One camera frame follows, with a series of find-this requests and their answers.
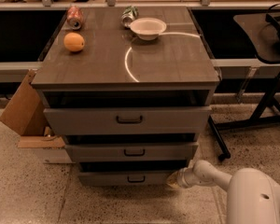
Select cardboard box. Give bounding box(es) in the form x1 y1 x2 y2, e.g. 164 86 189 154
0 69 73 165

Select red soda can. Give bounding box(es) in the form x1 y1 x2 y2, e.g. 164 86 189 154
66 6 84 30

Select white bowl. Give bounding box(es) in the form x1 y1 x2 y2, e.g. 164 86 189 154
130 18 167 41

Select grey middle drawer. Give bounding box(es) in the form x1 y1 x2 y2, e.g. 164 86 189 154
65 142 198 162

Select grey top drawer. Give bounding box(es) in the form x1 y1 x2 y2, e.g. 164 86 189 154
44 106 211 135

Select grey bottom drawer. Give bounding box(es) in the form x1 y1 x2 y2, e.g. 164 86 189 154
78 160 189 186

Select orange fruit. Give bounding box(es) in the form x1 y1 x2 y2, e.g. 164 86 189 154
63 33 85 52

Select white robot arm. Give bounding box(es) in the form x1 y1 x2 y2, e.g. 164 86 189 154
166 160 280 224

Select grey drawer cabinet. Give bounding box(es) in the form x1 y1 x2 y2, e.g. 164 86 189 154
31 6 221 179

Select black side table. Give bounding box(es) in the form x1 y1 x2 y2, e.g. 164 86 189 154
208 3 280 161

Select grey drawer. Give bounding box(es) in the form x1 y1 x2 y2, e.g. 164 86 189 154
78 160 189 186
44 106 211 135
65 142 198 162

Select green soda can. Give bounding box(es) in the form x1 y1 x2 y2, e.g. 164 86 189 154
121 6 139 28

